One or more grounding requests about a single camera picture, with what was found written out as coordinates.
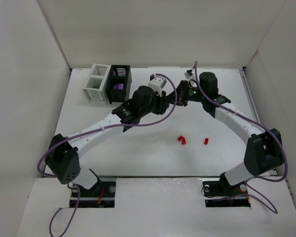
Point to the purple round lego brick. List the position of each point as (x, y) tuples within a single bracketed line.
[(118, 86)]

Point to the black slatted container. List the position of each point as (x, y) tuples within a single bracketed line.
[(119, 74)]

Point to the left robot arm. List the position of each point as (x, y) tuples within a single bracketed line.
[(65, 152)]

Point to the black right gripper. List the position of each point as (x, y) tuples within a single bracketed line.
[(181, 93)]

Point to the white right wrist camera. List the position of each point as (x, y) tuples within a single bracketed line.
[(189, 75)]

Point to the red arch lego piece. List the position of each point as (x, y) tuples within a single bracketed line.
[(180, 138)]

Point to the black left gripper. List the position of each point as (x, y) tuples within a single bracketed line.
[(161, 102)]

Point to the white slatted container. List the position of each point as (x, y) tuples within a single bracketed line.
[(96, 82)]

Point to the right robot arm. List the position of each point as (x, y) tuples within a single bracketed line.
[(263, 148)]

